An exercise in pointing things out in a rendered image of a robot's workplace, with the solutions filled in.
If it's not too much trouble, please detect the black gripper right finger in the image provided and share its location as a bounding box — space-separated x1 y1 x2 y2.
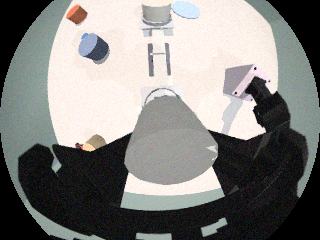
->
208 128 277 196

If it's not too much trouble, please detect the white cylinder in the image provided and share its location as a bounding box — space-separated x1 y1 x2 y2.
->
141 0 172 23

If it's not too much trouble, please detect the tan cylinder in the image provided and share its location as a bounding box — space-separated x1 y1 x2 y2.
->
83 135 107 152

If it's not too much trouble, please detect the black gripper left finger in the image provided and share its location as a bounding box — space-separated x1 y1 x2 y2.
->
52 132 133 207

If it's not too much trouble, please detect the brown cylinder with orange top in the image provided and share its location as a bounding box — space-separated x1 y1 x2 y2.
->
65 4 88 24

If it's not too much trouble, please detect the grey balance beam with pans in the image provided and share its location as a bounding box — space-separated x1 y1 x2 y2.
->
140 12 183 108

